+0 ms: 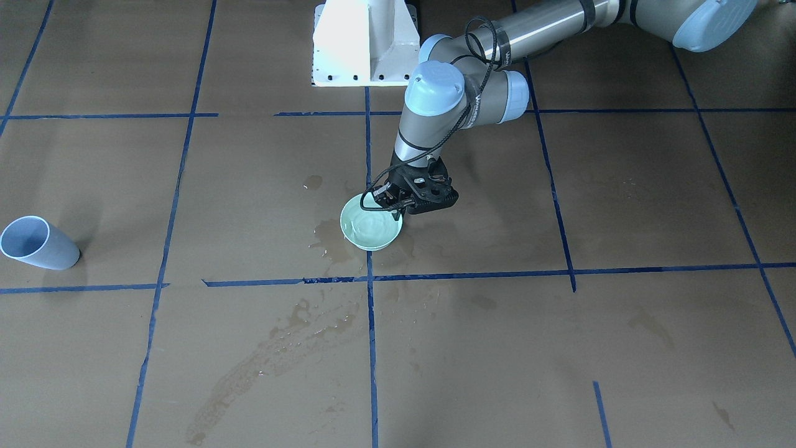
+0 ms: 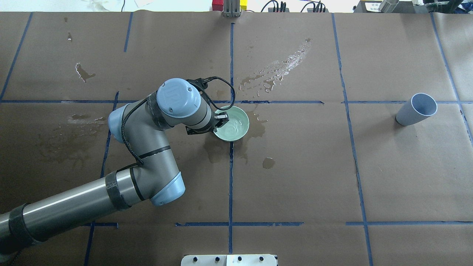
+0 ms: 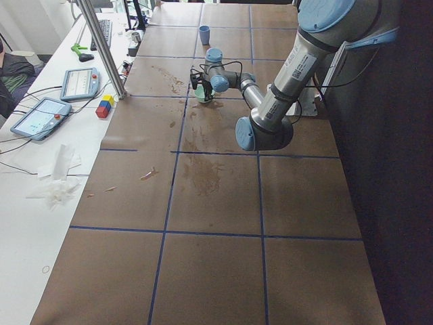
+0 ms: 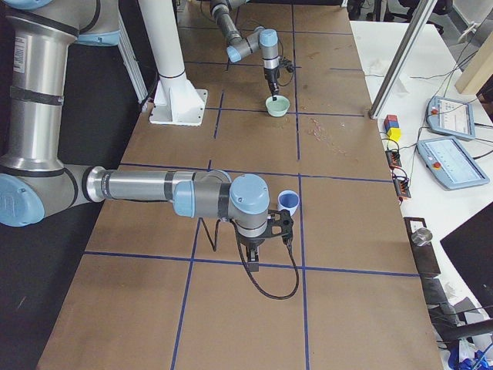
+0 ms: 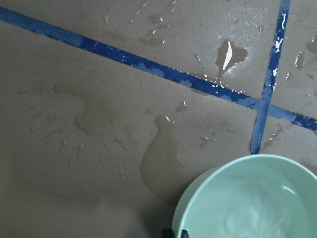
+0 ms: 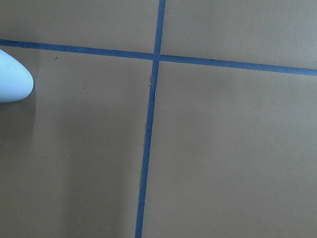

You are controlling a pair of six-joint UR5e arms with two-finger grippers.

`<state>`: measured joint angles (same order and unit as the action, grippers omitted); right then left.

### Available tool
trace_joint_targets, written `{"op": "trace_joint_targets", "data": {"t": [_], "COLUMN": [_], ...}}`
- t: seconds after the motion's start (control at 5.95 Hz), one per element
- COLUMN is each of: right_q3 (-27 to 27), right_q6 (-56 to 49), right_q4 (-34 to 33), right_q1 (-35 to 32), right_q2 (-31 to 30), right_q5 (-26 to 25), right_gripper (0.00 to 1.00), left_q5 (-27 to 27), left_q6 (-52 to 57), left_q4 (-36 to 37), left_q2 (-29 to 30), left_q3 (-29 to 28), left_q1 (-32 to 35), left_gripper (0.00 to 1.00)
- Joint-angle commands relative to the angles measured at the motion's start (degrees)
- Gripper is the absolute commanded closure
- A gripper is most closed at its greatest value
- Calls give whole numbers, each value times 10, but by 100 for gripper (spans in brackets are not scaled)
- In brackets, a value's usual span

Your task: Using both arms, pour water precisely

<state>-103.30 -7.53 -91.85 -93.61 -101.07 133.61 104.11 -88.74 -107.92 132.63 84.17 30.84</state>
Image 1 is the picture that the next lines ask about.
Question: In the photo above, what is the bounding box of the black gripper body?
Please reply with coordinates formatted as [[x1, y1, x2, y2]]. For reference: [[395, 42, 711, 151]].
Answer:
[[384, 157, 460, 215]]

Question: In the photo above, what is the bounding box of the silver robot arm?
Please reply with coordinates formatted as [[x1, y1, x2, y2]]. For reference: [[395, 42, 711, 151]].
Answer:
[[359, 1, 757, 220]]

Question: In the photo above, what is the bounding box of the light blue cup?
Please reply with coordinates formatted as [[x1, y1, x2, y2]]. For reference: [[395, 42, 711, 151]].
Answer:
[[1, 215, 80, 270]]

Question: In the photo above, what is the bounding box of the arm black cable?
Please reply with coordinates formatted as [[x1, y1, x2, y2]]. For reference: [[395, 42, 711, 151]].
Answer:
[[360, 17, 502, 213]]

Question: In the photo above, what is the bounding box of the mint green bowl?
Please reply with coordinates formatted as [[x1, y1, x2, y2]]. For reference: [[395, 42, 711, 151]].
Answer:
[[340, 193, 403, 251]]

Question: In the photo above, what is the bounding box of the white pedestal column base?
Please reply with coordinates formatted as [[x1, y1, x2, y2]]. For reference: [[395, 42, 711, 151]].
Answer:
[[311, 1, 420, 87]]

